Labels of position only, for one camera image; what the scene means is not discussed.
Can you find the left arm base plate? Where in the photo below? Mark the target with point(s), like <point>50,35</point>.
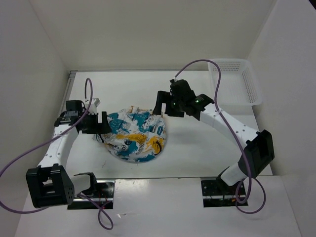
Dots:
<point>103,196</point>

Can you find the white perforated plastic basket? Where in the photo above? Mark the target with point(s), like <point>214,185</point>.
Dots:
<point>238,85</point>

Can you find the colourful printed shorts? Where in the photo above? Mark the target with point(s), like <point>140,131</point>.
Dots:
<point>137,136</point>

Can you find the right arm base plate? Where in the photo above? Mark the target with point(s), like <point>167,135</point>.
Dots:
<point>218,194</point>

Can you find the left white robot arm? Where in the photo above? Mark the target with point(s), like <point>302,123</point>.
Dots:
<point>49,184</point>

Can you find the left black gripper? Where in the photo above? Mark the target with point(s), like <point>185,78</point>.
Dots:
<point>103,128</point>

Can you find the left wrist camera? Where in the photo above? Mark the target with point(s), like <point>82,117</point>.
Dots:
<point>94,104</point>

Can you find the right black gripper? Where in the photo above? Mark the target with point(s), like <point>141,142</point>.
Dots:
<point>164,97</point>

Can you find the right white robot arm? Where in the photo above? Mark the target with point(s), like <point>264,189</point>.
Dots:
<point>257,150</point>

